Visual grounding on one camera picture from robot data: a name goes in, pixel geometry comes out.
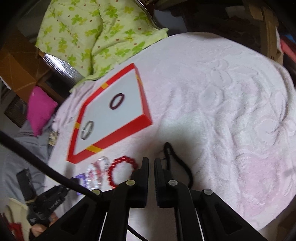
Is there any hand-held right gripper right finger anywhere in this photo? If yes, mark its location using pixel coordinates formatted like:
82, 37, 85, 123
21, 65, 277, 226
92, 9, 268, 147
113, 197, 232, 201
154, 158, 266, 241

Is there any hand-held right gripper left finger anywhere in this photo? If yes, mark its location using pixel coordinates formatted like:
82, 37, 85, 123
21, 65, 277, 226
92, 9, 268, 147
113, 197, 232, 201
30, 157, 149, 241

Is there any red bead bracelet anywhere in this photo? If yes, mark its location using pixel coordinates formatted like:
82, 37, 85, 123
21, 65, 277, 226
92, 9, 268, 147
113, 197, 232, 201
108, 156, 139, 189

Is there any purple bead bracelet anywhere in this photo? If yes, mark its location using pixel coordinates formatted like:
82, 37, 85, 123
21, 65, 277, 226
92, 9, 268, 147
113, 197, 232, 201
70, 173, 89, 196

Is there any clear pink bead bracelet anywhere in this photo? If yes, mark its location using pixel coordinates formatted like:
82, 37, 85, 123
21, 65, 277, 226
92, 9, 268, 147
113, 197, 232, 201
96, 156, 110, 173

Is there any white bead bracelet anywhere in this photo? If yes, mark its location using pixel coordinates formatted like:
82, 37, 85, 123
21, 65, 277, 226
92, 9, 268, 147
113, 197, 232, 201
87, 166, 104, 189

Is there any red jewelry box tray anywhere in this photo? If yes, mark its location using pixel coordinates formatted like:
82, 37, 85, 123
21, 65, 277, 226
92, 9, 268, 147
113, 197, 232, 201
67, 63, 153, 164

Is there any person's left hand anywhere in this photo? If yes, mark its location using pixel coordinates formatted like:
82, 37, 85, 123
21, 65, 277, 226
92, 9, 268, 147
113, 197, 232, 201
30, 213, 58, 239

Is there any grey cloth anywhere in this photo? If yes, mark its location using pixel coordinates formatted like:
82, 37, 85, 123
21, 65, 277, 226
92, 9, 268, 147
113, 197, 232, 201
0, 120, 58, 209

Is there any silver bangle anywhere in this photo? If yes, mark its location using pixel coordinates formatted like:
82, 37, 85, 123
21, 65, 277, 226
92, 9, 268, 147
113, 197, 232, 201
80, 120, 95, 140

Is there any dark maroon bangle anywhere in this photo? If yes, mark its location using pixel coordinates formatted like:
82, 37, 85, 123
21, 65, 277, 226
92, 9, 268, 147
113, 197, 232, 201
109, 93, 125, 110

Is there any magenta pillow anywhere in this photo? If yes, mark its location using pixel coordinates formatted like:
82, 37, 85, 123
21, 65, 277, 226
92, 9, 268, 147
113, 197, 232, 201
27, 86, 58, 137

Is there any dark woven basket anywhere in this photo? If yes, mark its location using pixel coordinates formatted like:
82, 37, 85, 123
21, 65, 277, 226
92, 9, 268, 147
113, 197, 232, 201
5, 95, 28, 128

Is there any pale pink towel blanket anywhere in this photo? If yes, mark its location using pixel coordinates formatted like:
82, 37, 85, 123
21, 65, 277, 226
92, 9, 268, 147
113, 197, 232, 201
44, 31, 295, 241

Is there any silver foil mat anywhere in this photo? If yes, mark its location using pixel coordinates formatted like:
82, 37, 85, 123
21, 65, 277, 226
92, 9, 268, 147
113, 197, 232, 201
38, 52, 82, 81

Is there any orange wooden cabinet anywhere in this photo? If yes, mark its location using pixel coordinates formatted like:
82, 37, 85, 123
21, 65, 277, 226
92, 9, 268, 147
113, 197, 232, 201
0, 42, 67, 102

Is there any green clover print quilt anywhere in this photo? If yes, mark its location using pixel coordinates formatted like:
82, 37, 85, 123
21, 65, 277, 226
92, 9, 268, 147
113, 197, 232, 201
35, 0, 169, 92

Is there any wooden shelf stand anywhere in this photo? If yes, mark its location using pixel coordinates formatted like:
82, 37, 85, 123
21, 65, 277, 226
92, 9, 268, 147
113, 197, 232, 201
243, 0, 285, 65

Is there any black hair tie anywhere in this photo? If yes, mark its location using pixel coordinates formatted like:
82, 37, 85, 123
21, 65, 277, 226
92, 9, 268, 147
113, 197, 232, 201
159, 142, 193, 188

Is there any black cable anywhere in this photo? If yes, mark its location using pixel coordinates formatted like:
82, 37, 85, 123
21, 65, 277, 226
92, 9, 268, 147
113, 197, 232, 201
0, 131, 102, 202

